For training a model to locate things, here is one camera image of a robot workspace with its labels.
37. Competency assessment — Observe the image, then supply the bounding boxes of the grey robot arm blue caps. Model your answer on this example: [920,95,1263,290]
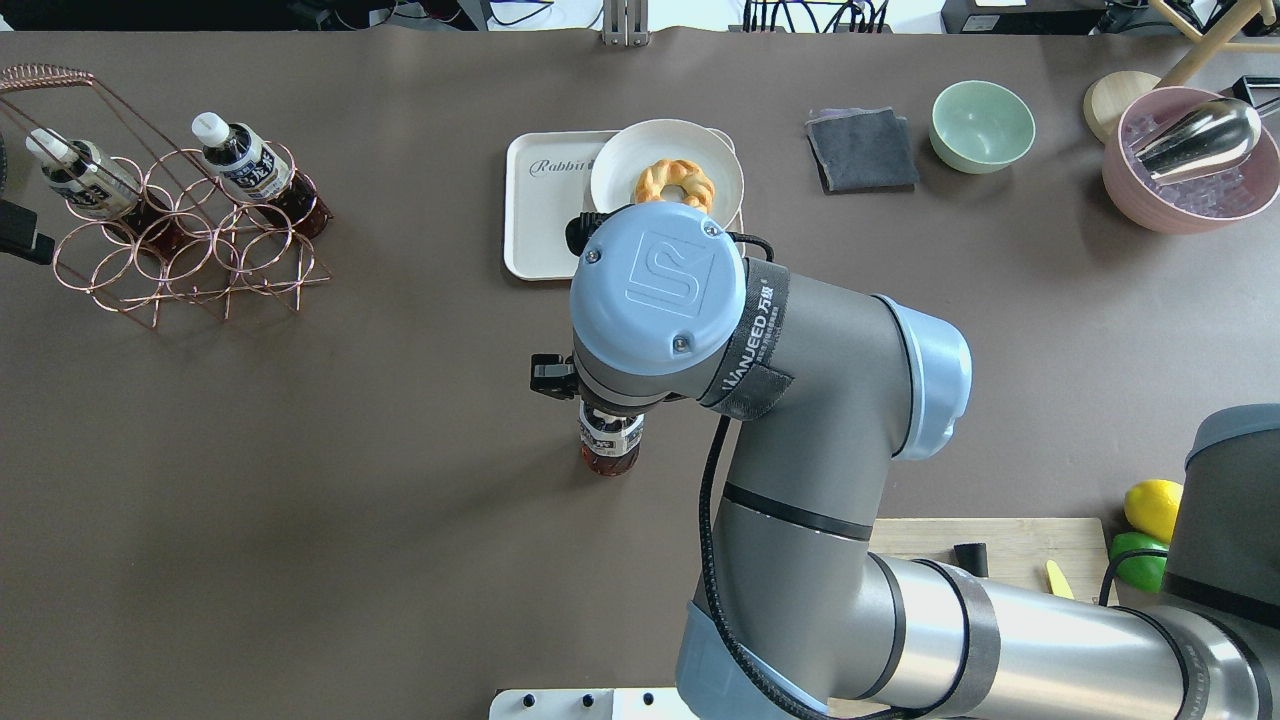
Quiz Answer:
[530,202,1279,719]

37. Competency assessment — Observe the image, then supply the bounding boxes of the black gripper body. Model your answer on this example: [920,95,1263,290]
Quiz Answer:
[529,354,580,400]

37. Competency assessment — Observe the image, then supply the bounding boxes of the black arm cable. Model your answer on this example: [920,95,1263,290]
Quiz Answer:
[698,232,951,720]

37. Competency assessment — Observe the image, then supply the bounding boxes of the green lime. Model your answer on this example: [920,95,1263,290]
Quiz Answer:
[1108,530,1169,594]

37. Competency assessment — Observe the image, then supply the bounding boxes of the tea bottle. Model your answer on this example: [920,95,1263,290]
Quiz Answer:
[26,128,186,259]
[579,401,645,477]
[189,111,332,240]

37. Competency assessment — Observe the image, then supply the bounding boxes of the white round plate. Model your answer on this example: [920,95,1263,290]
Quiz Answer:
[590,119,745,225]

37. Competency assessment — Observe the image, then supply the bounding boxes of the white rectangular tray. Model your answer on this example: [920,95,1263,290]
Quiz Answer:
[503,128,748,282]

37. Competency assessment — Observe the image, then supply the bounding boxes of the steel muddler black tip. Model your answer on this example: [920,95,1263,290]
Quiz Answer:
[952,542,989,578]

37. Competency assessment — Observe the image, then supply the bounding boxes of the wooden cutting board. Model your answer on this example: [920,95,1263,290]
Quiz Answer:
[870,518,1108,603]

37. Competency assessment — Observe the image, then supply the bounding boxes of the yellow-green plastic knife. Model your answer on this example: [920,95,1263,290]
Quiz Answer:
[1044,559,1076,600]

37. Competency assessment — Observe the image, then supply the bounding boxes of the pink ice bowl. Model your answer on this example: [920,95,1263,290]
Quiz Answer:
[1102,87,1279,234]

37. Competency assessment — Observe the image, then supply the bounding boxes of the grey folded cloth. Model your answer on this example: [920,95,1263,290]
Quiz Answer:
[805,108,919,193]

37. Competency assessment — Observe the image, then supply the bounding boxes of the black folded stand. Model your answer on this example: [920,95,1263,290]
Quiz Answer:
[1,199,56,266]

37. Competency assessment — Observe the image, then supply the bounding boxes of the light green bowl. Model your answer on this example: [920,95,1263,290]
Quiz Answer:
[929,79,1037,176]

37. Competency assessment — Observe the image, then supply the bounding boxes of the whole lemon, far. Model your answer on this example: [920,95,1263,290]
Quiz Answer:
[1123,478,1184,544]

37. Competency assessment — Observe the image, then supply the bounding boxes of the metal ice scoop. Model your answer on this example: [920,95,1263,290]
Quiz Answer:
[1134,97,1262,186]

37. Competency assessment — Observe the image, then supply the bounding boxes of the round wooden stand base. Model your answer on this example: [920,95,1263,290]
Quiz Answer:
[1082,70,1161,143]

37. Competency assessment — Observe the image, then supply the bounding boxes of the copper wire bottle rack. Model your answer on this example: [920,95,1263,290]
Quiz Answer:
[3,63,333,329]

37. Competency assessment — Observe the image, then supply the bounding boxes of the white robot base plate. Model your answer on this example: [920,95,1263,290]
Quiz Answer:
[488,687,696,719]

